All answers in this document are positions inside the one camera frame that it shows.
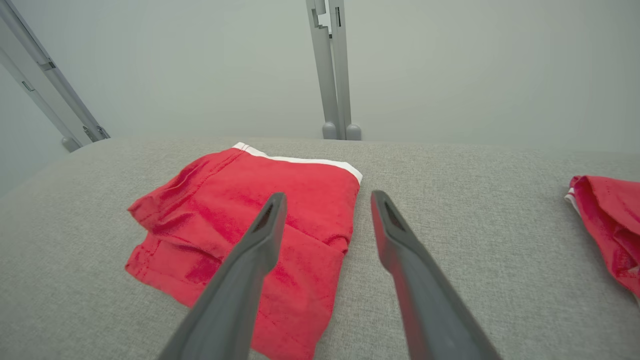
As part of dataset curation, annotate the grey partition corner post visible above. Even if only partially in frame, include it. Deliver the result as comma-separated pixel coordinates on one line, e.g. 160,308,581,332
0,0,111,153

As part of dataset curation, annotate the grey double partition post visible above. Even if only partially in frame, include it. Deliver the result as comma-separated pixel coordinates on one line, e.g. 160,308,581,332
306,0,362,141

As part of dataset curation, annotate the red basketball jersey white trim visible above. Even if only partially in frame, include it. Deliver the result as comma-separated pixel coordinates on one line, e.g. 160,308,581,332
565,175,640,302

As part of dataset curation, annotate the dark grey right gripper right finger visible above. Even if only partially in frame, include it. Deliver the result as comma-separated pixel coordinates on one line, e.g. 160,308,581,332
370,190,501,360

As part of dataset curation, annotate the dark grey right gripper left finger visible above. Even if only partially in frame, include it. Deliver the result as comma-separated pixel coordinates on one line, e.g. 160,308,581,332
156,192,289,360

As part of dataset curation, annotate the red shorts white waistband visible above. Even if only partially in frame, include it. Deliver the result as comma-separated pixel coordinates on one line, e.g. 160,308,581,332
125,142,363,360

